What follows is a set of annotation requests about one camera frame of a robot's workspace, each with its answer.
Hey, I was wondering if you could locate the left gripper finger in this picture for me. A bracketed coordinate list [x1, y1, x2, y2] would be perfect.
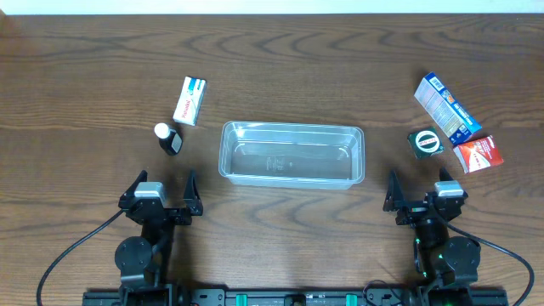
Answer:
[183, 170, 201, 208]
[122, 170, 148, 198]

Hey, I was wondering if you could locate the green round-logo small box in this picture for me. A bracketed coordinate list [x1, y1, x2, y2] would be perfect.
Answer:
[407, 127, 444, 159]

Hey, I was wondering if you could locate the red white packet box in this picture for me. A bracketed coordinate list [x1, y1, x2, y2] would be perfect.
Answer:
[453, 135, 504, 173]

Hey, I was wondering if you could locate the dark bottle white cap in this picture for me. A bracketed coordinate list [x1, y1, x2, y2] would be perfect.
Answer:
[154, 122, 183, 156]

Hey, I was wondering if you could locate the blue Kool Fever box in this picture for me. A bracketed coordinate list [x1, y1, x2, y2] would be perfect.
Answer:
[414, 71, 482, 146]

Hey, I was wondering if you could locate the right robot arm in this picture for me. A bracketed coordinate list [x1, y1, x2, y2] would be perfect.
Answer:
[383, 168, 481, 305]

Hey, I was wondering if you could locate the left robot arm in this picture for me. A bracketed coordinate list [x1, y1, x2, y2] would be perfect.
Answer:
[115, 170, 203, 305]

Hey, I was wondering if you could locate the clear plastic container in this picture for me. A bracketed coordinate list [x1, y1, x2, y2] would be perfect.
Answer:
[218, 121, 366, 190]

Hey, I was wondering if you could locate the white Panadol box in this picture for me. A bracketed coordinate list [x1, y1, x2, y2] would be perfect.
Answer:
[173, 76, 207, 126]

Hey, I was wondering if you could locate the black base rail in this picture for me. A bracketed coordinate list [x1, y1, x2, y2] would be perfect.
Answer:
[82, 286, 508, 306]

